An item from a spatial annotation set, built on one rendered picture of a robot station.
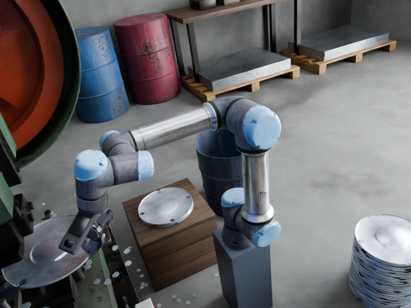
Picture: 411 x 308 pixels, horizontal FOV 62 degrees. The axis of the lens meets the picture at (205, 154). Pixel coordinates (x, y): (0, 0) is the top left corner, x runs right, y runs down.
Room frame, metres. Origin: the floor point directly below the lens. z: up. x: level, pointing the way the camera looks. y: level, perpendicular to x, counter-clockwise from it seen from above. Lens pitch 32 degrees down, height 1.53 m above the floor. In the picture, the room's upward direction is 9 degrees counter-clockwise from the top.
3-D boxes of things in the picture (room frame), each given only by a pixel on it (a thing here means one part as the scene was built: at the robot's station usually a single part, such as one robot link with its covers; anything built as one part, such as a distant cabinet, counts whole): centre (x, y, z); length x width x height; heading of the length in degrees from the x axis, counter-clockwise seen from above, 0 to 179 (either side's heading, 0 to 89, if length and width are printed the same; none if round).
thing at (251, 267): (1.03, -0.09, 0.23); 0.18 x 0.18 x 0.45; 20
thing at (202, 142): (1.80, -0.15, 0.24); 0.42 x 0.42 x 0.48
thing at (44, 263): (0.79, 0.52, 0.78); 0.29 x 0.29 x 0.01
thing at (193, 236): (1.41, 0.25, 0.18); 0.40 x 0.38 x 0.35; 110
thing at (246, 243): (1.03, -0.09, 0.50); 0.15 x 0.15 x 0.10
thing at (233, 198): (1.03, -0.09, 0.62); 0.13 x 0.12 x 0.14; 25
